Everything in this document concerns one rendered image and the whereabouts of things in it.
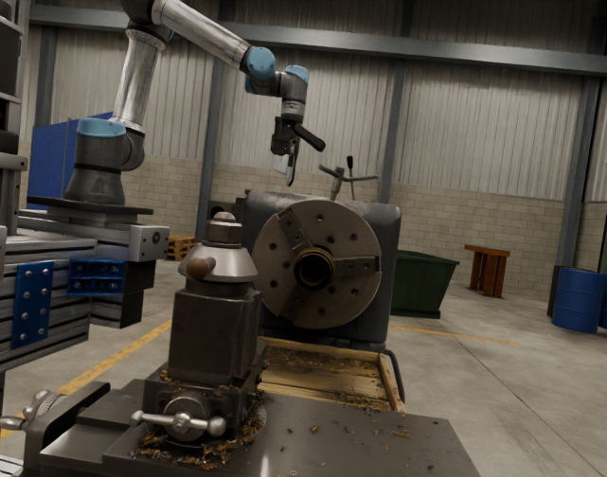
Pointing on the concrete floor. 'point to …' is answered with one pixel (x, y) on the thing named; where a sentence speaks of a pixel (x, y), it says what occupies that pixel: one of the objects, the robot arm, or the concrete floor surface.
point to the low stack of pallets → (180, 246)
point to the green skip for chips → (419, 284)
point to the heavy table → (488, 270)
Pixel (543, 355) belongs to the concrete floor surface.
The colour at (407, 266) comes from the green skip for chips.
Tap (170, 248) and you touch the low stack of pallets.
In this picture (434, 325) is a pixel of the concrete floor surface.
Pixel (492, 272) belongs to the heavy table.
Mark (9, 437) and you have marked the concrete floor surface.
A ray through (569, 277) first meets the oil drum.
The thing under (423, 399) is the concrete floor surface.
